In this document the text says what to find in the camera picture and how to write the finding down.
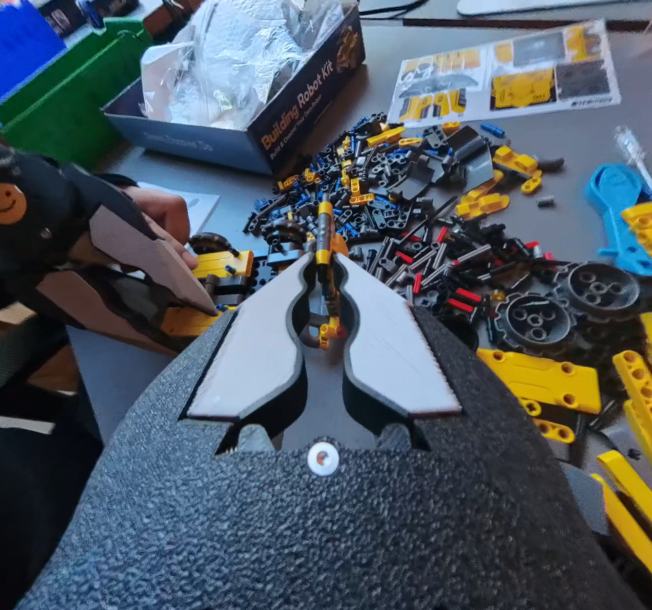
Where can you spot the green box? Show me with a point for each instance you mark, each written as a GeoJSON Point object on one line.
{"type": "Point", "coordinates": [61, 100]}

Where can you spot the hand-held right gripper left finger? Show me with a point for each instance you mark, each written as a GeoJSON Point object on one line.
{"type": "Point", "coordinates": [249, 360]}

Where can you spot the yellow toy vehicle model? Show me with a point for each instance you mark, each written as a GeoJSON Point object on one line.
{"type": "Point", "coordinates": [224, 262]}

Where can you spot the grey sprocket wheel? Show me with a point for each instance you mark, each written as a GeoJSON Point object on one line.
{"type": "Point", "coordinates": [535, 319]}
{"type": "Point", "coordinates": [596, 284]}

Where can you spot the grey desk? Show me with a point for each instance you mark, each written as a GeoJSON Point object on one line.
{"type": "Point", "coordinates": [560, 141]}

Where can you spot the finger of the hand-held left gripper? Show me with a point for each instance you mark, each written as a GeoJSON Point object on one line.
{"type": "Point", "coordinates": [86, 304]}
{"type": "Point", "coordinates": [147, 258]}

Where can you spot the blue board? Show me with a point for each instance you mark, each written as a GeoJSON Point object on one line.
{"type": "Point", "coordinates": [25, 44]}

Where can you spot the yellow sticker sheet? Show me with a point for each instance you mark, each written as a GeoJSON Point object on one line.
{"type": "Point", "coordinates": [529, 80]}

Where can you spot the blue cardboard box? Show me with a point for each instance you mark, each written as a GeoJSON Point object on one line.
{"type": "Point", "coordinates": [203, 144]}

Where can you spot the yellow grey hood assembly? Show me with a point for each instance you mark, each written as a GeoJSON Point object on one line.
{"type": "Point", "coordinates": [323, 243]}

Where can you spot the small clear plastic piece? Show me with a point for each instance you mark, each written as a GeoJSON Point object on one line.
{"type": "Point", "coordinates": [631, 151]}

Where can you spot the open instruction booklet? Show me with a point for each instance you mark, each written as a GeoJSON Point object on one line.
{"type": "Point", "coordinates": [203, 207]}

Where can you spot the black sprocket wheel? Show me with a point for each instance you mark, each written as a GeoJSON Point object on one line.
{"type": "Point", "coordinates": [282, 233]}
{"type": "Point", "coordinates": [209, 240]}

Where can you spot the person's left hand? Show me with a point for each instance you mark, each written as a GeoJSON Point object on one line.
{"type": "Point", "coordinates": [168, 217]}

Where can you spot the light blue brick tool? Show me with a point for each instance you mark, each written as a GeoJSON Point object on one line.
{"type": "Point", "coordinates": [616, 197]}

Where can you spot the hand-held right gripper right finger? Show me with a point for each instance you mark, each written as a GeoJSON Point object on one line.
{"type": "Point", "coordinates": [397, 360]}

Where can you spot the pile of loose building bricks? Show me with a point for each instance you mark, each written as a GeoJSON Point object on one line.
{"type": "Point", "coordinates": [387, 187]}

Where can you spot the clear plastic bag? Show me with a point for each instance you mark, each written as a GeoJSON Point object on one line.
{"type": "Point", "coordinates": [229, 49]}

